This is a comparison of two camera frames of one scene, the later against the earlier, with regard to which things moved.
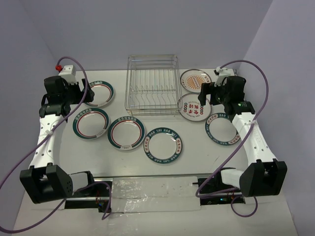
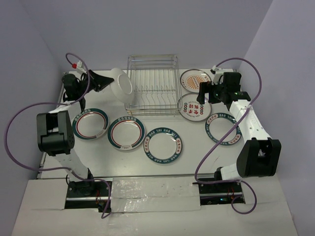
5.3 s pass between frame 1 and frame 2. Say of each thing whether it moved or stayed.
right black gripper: stayed
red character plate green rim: stayed
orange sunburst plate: stayed
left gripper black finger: moved
